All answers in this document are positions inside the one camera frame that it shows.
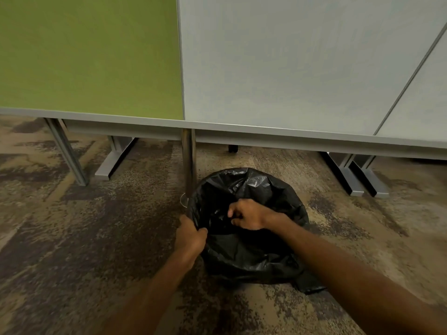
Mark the grey metal partition foot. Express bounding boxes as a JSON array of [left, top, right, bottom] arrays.
[[94, 135, 139, 181], [349, 155, 390, 199], [319, 152, 366, 198]]

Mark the white partition panel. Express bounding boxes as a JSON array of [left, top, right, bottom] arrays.
[[176, 0, 447, 136], [375, 29, 447, 143]]

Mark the slanted grey metal leg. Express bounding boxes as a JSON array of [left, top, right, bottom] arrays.
[[43, 118, 90, 187]]

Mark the person's left hand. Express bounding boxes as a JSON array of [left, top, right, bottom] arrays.
[[174, 214, 209, 257]]

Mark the person's right hand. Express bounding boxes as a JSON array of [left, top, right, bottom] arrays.
[[227, 198, 280, 231]]

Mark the grey partition base rail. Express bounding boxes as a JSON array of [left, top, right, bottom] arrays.
[[0, 107, 447, 161]]

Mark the green partition panel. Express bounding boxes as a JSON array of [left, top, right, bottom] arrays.
[[0, 0, 185, 121]]

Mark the person's right forearm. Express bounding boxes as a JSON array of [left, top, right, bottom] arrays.
[[269, 212, 447, 335]]

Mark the chrome support pole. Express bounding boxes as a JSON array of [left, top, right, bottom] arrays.
[[180, 128, 198, 208]]

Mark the person's left forearm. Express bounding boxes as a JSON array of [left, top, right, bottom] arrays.
[[101, 246, 202, 335]]

